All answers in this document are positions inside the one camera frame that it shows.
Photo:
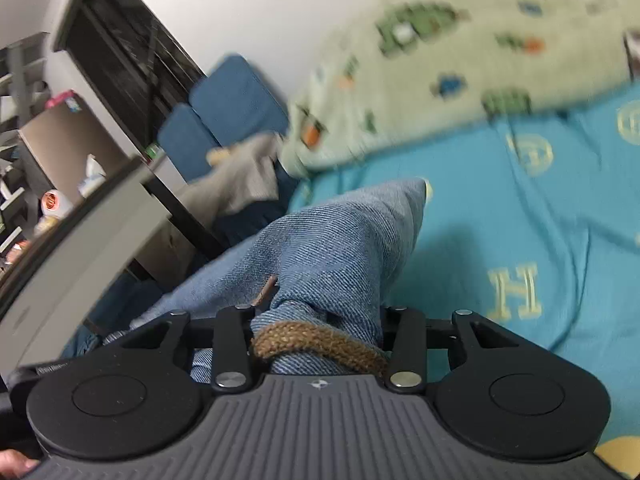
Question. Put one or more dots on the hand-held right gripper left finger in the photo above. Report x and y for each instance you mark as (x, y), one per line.
(232, 340)

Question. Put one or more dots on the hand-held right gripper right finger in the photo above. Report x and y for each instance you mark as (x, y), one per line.
(410, 340)

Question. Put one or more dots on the brown braided belt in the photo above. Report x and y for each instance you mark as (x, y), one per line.
(320, 342)

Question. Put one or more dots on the blue denim jeans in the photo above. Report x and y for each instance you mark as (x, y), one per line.
(340, 240)

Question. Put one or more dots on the person's left hand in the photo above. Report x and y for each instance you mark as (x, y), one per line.
(15, 464)

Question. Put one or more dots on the orange and white round container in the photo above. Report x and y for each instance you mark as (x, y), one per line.
(55, 203)

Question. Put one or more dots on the white tissue pack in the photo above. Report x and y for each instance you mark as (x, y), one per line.
(91, 175)

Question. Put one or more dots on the brown cardboard box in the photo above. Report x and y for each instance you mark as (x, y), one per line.
(65, 135)

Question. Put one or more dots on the blue pillow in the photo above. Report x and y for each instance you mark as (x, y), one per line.
(185, 140)
(240, 95)

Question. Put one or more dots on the pink packet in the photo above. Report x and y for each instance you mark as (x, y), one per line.
(62, 101)

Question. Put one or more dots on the teal printed bed sheet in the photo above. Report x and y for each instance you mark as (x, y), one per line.
(500, 210)

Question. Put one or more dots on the beige cloth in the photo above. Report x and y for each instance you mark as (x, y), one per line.
(245, 180)

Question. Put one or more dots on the small yellow object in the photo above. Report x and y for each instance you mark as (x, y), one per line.
(218, 156)

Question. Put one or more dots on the grey shelf rack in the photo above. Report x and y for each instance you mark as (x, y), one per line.
(22, 75)

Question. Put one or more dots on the dark window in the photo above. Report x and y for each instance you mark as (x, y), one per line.
(115, 50)

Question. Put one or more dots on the green printed blanket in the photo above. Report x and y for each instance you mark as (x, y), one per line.
(450, 75)

